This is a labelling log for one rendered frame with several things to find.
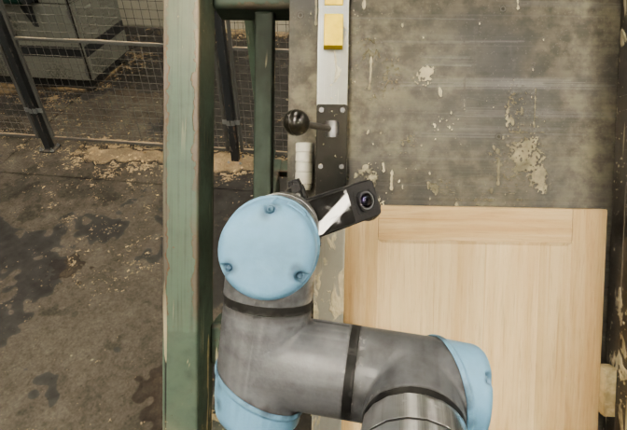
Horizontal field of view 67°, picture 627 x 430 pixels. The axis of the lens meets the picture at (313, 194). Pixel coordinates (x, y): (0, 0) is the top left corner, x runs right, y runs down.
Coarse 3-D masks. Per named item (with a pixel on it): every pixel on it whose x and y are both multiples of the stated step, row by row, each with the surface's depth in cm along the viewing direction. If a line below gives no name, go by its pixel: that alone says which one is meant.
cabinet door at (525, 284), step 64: (384, 256) 80; (448, 256) 80; (512, 256) 80; (576, 256) 79; (384, 320) 81; (448, 320) 80; (512, 320) 80; (576, 320) 80; (512, 384) 81; (576, 384) 80
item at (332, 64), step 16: (320, 0) 76; (320, 16) 76; (320, 32) 76; (320, 48) 76; (320, 64) 76; (336, 64) 76; (320, 80) 77; (336, 80) 77; (320, 96) 77; (336, 96) 77; (336, 240) 78; (320, 256) 78; (336, 256) 78; (320, 272) 78; (336, 272) 78; (320, 288) 78; (336, 288) 78; (320, 304) 78; (336, 304) 78; (336, 320) 78; (320, 416) 79
